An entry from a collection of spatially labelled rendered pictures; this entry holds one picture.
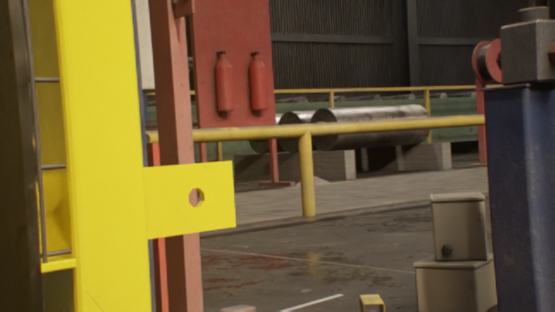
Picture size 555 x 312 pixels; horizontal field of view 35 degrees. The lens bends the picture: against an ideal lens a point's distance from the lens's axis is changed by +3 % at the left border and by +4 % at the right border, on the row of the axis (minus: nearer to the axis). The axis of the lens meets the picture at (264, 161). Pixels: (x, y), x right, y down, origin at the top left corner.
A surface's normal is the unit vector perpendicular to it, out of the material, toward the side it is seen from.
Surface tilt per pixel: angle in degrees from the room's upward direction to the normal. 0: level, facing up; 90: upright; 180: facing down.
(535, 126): 90
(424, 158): 90
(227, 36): 90
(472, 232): 90
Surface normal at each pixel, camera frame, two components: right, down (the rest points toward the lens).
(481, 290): 0.86, -0.04
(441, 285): -0.51, 0.05
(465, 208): -0.18, 0.04
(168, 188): 0.62, -0.02
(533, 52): -0.78, 0.07
